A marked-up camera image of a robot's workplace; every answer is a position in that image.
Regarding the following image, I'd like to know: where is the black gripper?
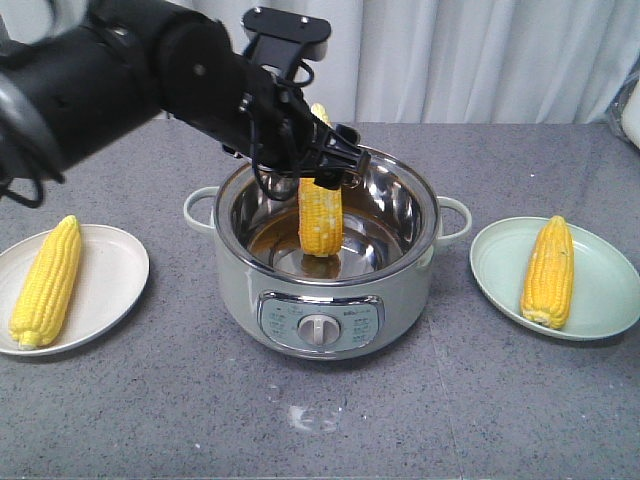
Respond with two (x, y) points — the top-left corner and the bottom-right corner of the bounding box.
(159, 20), (370, 190)

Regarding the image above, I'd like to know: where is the pale patchy corn cob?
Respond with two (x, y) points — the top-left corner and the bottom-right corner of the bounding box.
(297, 102), (344, 259)

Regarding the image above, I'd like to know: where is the yellow corn cob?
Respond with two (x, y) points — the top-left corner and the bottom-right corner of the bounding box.
(9, 215), (82, 351)
(520, 215), (575, 330)

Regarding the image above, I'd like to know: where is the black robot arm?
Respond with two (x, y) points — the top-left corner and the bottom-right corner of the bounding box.
(1, 1), (369, 195)

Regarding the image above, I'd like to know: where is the green electric cooking pot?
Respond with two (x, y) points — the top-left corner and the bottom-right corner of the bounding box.
(183, 150), (472, 360)

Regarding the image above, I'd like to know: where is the cream white plate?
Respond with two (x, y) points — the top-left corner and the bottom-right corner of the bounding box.
(1, 224), (149, 357)

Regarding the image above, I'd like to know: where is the light green plate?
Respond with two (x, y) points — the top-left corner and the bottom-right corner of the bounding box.
(469, 217), (639, 341)

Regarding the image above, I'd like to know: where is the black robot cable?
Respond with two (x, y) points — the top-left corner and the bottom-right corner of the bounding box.
(0, 59), (316, 209)

